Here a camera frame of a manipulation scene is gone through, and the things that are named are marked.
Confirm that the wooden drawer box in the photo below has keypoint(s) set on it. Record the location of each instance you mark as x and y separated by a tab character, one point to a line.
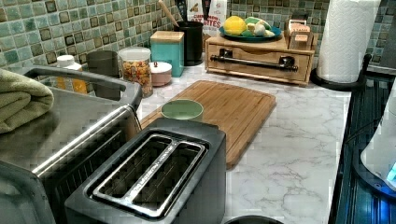
262	52

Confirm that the black drawer handle bar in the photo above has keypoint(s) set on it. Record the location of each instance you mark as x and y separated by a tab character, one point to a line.
285	63

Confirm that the green ceramic bowl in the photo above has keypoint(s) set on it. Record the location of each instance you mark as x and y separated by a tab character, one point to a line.
183	109

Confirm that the bamboo cutting board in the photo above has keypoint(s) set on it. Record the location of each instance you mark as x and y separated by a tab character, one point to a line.
238	112

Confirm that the white lidded sugar bowl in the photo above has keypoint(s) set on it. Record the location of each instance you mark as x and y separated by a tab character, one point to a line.
161	73

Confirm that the black two-slot toaster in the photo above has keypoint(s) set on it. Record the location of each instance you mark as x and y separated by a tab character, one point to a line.
172	172

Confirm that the teal canister with wooden lid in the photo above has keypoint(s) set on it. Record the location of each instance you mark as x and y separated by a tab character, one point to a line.
168	46

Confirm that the clear pasta jar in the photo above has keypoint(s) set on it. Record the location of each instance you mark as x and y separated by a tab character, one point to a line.
134	65

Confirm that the black utensil holder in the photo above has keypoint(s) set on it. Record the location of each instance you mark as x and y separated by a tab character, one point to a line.
193	41

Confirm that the yellow lemon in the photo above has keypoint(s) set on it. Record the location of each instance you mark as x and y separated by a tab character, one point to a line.
234	25

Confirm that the oat bites cereal box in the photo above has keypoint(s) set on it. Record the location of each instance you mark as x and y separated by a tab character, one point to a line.
210	13

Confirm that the white garlic toy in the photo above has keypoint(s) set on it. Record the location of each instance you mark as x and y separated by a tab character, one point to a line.
259	30

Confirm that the dark grey cup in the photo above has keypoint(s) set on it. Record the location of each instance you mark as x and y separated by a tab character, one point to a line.
104	62

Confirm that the stainless steel toaster oven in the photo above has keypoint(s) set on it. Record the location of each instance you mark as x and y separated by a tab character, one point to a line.
45	160

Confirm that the blue plate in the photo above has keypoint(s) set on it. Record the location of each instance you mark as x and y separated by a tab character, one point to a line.
252	39

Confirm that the wooden spoon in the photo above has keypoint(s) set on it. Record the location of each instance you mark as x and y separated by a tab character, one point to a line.
167	13

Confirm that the Stash tea box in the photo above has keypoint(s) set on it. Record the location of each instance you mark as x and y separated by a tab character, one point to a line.
299	33

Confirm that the white-capped orange bottle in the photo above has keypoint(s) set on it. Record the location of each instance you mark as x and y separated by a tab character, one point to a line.
70	83

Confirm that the paper towel roll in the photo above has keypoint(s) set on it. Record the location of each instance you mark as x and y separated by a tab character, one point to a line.
346	35

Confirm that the folded green towel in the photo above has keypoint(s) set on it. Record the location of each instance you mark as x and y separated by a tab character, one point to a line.
22	100

